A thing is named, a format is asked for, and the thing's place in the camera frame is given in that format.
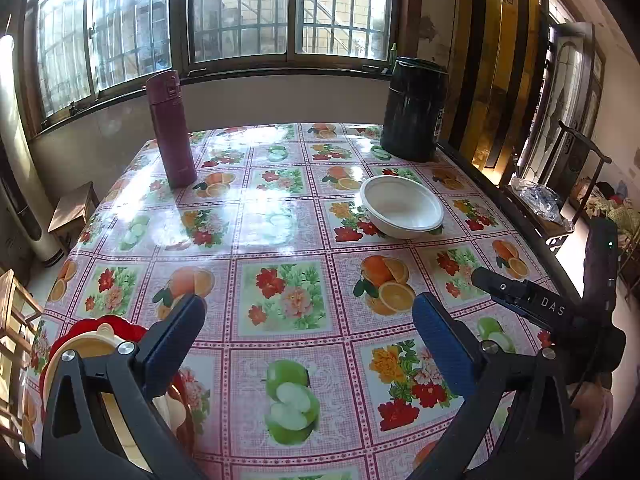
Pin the dark wooden chair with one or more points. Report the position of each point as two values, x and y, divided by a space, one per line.
575 170

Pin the clear plastic bag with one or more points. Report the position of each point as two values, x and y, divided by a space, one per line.
540 200

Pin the black electric kettle pot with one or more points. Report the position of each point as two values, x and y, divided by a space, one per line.
412 110

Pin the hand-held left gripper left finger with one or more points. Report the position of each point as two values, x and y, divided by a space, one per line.
170 350

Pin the arched glass door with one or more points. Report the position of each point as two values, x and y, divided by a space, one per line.
570 95

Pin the light wooden chair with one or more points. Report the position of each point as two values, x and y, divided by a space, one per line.
15 340

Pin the red plastic plate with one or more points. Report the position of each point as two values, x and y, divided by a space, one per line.
135 327

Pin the gold framed wooden partition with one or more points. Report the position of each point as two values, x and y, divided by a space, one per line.
500 60

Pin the small wooden stool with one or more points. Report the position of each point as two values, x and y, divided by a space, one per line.
72 215

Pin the green bottle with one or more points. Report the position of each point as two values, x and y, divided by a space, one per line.
392 57

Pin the large white paper bowl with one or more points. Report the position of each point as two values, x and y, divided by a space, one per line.
400 202

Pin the floral fruit print tablecloth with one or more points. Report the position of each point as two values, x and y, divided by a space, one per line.
300 270

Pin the person's right hand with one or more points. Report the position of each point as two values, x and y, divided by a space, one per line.
592 425

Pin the patterned cloth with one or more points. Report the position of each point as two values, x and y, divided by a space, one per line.
617 205

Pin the white standing air conditioner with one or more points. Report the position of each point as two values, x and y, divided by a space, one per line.
20 160

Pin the maroon thermos bottle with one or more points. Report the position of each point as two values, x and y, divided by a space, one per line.
172 130

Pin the barred sliding window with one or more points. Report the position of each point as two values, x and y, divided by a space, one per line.
240 15

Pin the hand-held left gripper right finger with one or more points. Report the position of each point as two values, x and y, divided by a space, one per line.
445 355

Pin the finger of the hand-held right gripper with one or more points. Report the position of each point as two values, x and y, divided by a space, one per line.
497 285

